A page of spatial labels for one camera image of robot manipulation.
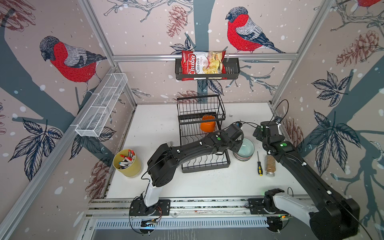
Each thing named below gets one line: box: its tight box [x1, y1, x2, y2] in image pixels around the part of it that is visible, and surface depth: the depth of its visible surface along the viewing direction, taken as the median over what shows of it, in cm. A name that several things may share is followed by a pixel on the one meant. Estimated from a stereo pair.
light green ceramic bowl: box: [232, 138, 255, 162], surface depth 85 cm
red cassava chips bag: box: [181, 50, 228, 81], surface depth 90 cm
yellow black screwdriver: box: [257, 151, 264, 176], surface depth 87 cm
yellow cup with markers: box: [113, 149, 142, 178], surface depth 79 cm
